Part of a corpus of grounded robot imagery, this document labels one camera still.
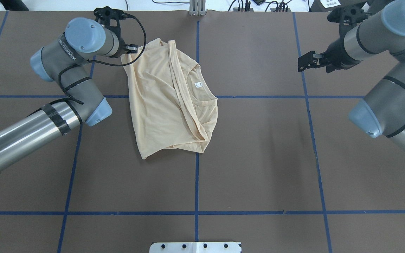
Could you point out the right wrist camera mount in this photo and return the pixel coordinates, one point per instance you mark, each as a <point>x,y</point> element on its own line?
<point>348,17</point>

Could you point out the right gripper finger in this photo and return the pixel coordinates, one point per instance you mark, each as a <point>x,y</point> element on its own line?
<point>310,60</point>

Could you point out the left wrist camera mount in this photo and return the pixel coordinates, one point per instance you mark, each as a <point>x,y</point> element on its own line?
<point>110,18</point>

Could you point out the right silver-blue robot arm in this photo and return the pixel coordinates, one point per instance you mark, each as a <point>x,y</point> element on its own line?
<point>362,36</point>

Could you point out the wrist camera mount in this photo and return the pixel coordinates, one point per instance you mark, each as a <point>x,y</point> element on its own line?
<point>348,17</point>
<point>110,18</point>

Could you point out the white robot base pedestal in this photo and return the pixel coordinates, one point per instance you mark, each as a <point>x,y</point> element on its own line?
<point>196,247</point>

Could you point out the aluminium frame post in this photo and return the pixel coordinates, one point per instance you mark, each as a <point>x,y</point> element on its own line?
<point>197,7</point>

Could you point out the cream long-sleeve printed shirt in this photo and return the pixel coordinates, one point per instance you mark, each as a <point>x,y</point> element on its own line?
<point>171,105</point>

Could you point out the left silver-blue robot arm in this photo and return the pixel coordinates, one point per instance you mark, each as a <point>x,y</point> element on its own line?
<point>79,101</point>

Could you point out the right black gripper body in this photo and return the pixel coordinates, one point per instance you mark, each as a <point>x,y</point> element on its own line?
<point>335,53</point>

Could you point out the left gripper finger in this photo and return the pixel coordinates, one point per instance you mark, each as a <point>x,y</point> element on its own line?
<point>131,48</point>

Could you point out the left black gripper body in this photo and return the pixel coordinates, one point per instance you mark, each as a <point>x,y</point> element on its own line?
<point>131,49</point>

